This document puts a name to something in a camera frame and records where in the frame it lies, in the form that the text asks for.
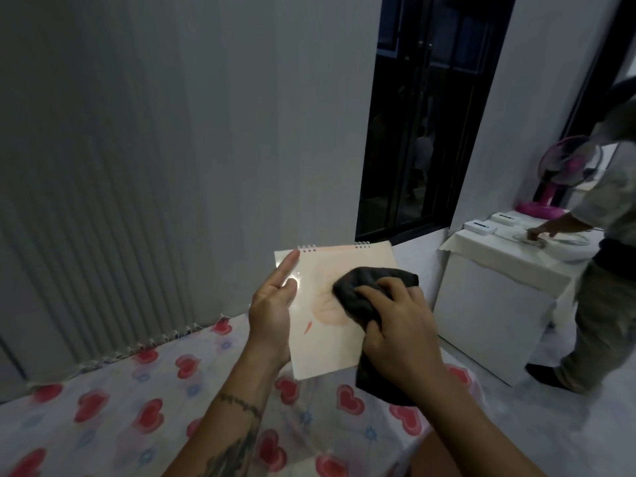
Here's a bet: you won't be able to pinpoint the red heart print tablecloth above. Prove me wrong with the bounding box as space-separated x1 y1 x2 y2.
0 315 490 477

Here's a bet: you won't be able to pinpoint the person's right forearm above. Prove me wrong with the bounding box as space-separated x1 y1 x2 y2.
405 377 550 477

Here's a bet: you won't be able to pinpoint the pink table fan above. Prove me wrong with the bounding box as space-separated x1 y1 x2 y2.
515 135 605 220

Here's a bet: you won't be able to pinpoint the cream spiral-bound pad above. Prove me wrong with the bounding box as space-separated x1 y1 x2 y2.
274 241 404 381

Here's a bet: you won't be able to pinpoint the black cloth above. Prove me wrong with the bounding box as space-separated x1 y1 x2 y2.
331 266 421 408

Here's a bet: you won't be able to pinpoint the dark glass door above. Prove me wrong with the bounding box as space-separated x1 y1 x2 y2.
355 0 518 245

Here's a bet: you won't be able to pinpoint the grey vertical blinds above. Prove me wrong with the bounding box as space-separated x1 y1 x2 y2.
0 0 384 393

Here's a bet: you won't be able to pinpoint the cream table cover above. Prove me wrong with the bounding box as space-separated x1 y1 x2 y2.
438 217 606 326

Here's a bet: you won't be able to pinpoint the person's left hand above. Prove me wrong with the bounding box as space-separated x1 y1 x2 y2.
247 250 302 372

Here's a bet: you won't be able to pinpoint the person's right hand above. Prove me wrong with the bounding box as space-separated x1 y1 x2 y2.
354 277 446 404

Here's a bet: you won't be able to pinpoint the white cabinet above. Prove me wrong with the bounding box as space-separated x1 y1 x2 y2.
432 253 572 389

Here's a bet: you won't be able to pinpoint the person's left forearm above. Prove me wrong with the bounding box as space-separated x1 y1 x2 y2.
161 350 294 477

